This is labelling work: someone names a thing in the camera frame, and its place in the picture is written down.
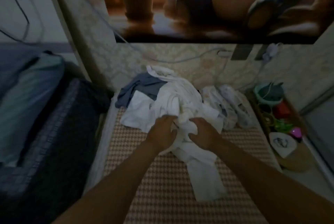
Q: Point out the person's left hand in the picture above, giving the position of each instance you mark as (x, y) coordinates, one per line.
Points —
(162, 135)

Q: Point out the person's right hand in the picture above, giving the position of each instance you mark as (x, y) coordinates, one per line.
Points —
(206, 135)

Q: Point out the white T-shirt with letter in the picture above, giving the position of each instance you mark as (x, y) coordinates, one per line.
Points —
(203, 179)

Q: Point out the pile of grey-blue clothes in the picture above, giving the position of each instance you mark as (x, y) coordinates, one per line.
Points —
(138, 85)

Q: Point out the person's right forearm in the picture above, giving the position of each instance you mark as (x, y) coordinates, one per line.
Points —
(271, 184)

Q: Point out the person's left forearm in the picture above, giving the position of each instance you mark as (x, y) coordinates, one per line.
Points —
(115, 190)

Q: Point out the green toy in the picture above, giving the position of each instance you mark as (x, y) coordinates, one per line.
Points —
(276, 124)

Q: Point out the teal round bunny lamp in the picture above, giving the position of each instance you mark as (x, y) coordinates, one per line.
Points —
(269, 93)

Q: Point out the white printed card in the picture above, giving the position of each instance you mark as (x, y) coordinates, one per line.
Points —
(283, 144)

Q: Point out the red toy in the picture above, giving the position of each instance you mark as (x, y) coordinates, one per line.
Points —
(283, 110)

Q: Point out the pink ball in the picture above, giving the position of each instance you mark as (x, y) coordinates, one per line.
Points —
(296, 132)

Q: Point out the wooden bedside tray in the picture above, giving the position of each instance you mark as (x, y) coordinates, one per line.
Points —
(300, 161)

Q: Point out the dark patterned bed cover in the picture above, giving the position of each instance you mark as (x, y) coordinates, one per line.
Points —
(57, 153)

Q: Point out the white charger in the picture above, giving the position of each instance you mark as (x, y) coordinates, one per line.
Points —
(272, 52)

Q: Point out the grey sliding door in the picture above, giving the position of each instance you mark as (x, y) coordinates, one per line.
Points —
(321, 122)

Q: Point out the grey-green pillow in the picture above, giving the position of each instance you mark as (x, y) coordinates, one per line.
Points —
(26, 106)

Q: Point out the white wall plug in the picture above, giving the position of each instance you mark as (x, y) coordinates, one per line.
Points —
(225, 53)

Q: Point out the grey wall socket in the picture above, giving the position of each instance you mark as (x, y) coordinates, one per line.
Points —
(241, 52)

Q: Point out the cartoon bear wall poster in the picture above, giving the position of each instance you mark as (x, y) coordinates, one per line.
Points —
(208, 2)

